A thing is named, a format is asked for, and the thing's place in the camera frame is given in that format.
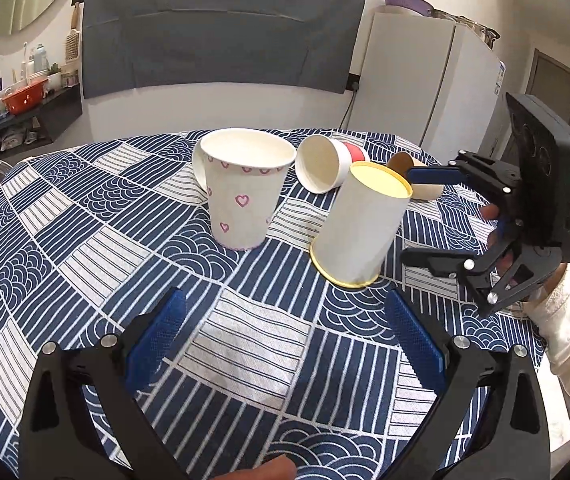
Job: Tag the red colander bowl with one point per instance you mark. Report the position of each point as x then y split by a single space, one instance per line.
25 100

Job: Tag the brown paper cup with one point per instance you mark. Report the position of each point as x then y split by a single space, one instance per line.
427 191

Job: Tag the white cup with red base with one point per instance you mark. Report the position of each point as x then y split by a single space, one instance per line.
322 162

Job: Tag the purple basin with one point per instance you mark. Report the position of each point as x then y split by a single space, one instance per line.
405 4

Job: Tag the white cup with pink hearts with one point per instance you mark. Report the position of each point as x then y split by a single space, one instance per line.
242 187

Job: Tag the white cup with yellow rim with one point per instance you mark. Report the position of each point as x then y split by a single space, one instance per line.
360 225

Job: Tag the grey cloth cover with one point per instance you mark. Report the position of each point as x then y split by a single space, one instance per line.
220 35

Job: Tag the blue white patterned tablecloth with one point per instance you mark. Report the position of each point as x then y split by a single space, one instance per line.
90 240

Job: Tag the white refrigerator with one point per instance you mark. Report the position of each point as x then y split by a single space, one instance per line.
440 85

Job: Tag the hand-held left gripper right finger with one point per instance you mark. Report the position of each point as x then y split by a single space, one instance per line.
412 337

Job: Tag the metal pot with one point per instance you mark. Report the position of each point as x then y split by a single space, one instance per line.
487 37

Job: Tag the grey door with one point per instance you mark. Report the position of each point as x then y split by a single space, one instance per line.
565 92

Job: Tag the person's right hand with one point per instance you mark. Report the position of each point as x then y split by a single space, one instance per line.
490 212

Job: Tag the wooden hairbrush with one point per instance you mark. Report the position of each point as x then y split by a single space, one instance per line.
72 46

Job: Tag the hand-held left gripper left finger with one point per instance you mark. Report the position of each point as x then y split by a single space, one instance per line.
160 335

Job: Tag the white bottle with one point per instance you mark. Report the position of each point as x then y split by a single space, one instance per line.
40 59

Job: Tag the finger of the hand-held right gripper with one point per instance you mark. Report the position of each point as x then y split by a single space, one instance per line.
432 176
445 262

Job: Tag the dark wall shelf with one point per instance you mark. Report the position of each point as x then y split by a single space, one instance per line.
30 117

